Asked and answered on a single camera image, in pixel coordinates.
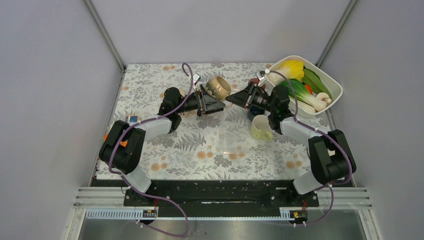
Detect clear plastic tray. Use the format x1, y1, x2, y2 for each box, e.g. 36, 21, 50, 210
217, 103, 271, 155

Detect blue orange sponge pack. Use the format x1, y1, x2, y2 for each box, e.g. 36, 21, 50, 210
125, 115, 139, 124

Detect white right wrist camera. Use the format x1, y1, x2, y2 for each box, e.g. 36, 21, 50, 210
256, 68, 270, 81

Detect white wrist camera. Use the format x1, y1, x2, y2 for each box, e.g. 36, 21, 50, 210
256, 68, 270, 81
192, 73, 201, 86

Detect blue ribbed ceramic mug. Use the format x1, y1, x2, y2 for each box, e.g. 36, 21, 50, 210
247, 109, 264, 122

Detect red chili pepper toy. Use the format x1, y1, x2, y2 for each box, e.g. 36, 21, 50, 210
304, 84, 313, 95

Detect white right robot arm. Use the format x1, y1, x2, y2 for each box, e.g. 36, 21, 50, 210
225, 83, 356, 206

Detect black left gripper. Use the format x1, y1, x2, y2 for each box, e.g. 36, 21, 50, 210
175, 84, 226, 115

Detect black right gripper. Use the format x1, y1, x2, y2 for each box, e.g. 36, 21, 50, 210
226, 82, 276, 114

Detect white mushroom toy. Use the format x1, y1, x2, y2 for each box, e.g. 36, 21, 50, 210
315, 92, 332, 105

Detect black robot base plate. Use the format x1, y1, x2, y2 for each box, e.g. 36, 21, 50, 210
91, 178, 354, 220

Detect cream floral ceramic mug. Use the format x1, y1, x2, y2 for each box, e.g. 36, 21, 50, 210
178, 88, 187, 98

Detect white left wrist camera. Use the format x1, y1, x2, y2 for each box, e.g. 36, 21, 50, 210
192, 73, 201, 86

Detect yellow-green ceramic mug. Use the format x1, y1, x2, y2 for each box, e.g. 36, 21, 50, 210
250, 114, 274, 140

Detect aluminium corner frame post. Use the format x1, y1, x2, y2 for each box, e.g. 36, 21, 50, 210
83, 0, 126, 72

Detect green bok choy toy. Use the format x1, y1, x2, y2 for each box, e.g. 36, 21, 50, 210
289, 79, 327, 112

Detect right aluminium frame post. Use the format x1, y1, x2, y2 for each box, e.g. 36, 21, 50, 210
315, 0, 359, 68

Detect yellow napa cabbage toy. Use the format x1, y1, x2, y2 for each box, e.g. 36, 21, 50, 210
268, 60, 305, 85

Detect dark green leaf vegetable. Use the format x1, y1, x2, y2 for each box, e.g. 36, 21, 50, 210
302, 67, 333, 99

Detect small orange box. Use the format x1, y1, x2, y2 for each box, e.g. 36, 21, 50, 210
103, 134, 128, 147

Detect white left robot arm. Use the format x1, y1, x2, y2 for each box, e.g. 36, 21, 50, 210
98, 83, 231, 206

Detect white vegetable basin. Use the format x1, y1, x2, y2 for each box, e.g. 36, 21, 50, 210
259, 55, 343, 118

